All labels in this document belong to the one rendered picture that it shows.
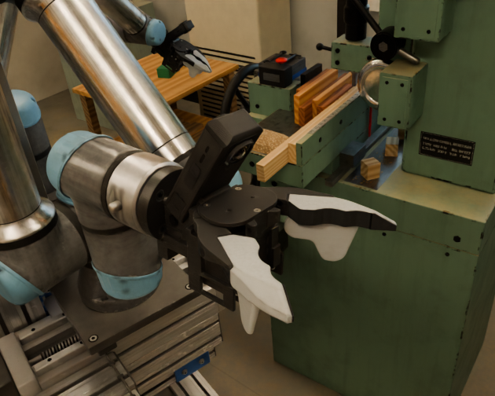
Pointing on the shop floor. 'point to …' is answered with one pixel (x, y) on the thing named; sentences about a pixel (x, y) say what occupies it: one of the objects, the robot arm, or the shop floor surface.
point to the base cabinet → (389, 312)
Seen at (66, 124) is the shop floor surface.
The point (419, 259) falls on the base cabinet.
